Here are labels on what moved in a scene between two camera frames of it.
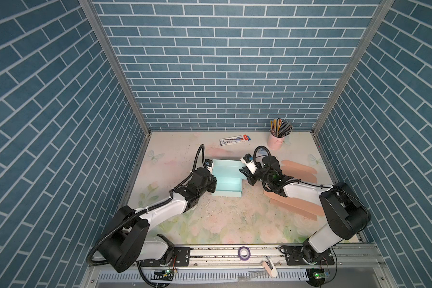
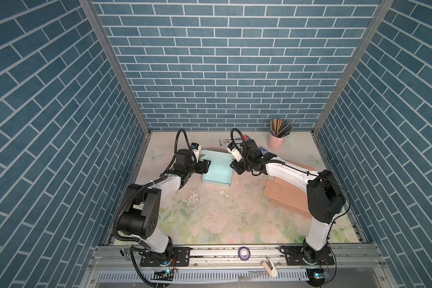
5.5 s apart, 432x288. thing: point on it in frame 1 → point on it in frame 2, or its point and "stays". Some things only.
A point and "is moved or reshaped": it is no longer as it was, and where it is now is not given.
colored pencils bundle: [280, 128] stays
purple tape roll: [239, 253] stays
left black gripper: [213, 184] → [202, 167]
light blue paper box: [229, 177] is moved or reshaped
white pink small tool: [269, 266] stays
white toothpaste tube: [234, 140] stays
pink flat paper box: [301, 207] stays
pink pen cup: [275, 143] stays
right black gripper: [249, 174] → [236, 167]
